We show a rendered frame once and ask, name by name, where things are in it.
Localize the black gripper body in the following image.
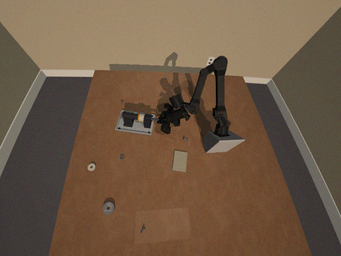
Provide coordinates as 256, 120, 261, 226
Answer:
161, 103, 178, 134

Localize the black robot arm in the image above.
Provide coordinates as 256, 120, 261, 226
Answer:
169, 55, 231, 137

